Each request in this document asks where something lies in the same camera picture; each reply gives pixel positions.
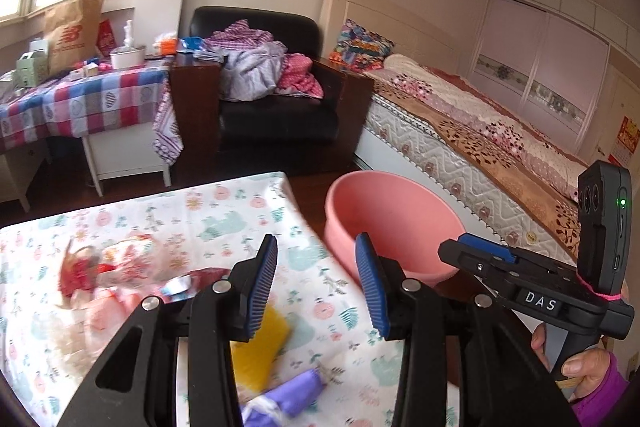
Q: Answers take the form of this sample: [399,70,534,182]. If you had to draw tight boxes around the purple cloth bundle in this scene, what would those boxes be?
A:
[241,369,326,427]

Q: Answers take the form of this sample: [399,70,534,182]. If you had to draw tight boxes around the dark wooden side cabinet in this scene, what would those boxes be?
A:
[169,54,221,185]

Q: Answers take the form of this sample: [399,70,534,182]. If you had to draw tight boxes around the white round tub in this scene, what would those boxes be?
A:
[111,46,145,70]

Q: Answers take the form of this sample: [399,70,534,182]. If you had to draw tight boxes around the pile of clothes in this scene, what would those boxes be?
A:
[193,20,324,102]

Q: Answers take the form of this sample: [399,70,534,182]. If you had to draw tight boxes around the orange tissue box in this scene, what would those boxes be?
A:
[153,31,178,55]

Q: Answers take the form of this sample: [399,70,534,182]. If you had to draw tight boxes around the pink sliding wardrobe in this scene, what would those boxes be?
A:
[471,0,639,169]

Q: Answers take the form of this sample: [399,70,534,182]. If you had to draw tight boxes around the bed with patterned quilt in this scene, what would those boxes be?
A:
[357,54,586,263]

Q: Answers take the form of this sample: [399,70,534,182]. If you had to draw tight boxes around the beige wooden headboard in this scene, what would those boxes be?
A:
[319,0,460,74]

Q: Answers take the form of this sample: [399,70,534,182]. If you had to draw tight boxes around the black leather armchair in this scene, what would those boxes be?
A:
[190,5,345,150]

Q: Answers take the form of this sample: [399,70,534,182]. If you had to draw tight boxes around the white table frame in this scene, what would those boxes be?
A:
[1,124,171,212]

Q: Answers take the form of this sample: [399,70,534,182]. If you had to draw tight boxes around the plaid tablecloth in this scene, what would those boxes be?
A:
[1,66,183,166]

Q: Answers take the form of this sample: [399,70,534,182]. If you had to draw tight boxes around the floral bear tablecloth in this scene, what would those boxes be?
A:
[1,173,402,426]

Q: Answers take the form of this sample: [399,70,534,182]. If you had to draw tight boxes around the yellow mesh wrapper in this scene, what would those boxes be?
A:
[231,305,291,400]

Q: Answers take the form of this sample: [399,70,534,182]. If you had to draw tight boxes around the pink plastic basin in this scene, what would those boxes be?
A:
[323,170,464,287]

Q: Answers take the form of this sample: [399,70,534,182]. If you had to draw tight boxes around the purple sleeve forearm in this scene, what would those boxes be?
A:
[572,355,629,427]

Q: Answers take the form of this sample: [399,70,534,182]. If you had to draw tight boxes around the red paper sign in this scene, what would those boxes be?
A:
[96,18,117,58]

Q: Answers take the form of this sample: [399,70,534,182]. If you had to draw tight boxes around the green house-shaped box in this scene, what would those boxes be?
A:
[15,51,49,88]

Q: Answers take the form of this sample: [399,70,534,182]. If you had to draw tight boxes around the colourful cartoon pillow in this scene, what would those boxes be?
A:
[329,18,395,72]

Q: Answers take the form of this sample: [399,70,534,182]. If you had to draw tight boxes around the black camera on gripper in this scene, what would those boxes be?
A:
[577,160,632,297]

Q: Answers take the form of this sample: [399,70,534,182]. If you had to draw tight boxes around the pink plastic wrappers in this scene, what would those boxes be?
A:
[53,234,230,378]

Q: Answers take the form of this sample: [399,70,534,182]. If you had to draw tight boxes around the brown New Balance paper bag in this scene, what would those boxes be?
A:
[43,0,103,75]

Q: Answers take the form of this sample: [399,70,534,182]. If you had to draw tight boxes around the red pink paper cups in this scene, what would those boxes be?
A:
[58,239,115,309]

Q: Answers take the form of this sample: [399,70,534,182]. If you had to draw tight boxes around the person's right hand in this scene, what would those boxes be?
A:
[530,323,617,402]

